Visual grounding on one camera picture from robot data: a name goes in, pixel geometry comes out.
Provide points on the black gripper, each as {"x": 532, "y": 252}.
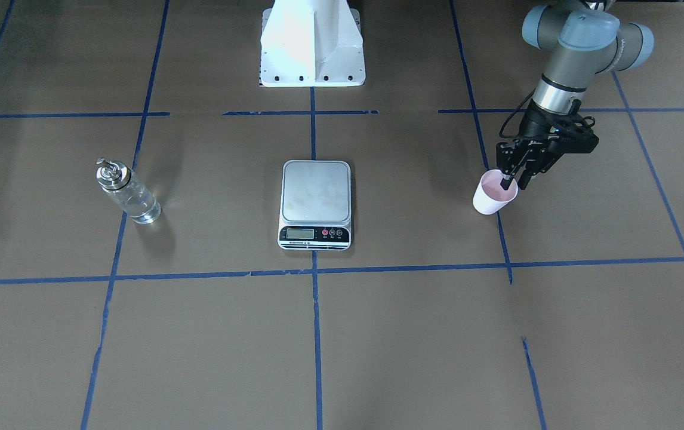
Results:
{"x": 536, "y": 123}

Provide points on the pink paper cup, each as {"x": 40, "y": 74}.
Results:
{"x": 490, "y": 196}

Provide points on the glass sauce dispenser bottle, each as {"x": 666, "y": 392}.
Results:
{"x": 121, "y": 184}

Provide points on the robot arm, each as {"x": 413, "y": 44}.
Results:
{"x": 584, "y": 40}

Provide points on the digital kitchen scale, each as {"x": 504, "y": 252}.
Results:
{"x": 315, "y": 211}

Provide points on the white pillar with base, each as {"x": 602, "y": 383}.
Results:
{"x": 311, "y": 44}

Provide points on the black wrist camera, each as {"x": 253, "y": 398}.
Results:
{"x": 573, "y": 134}

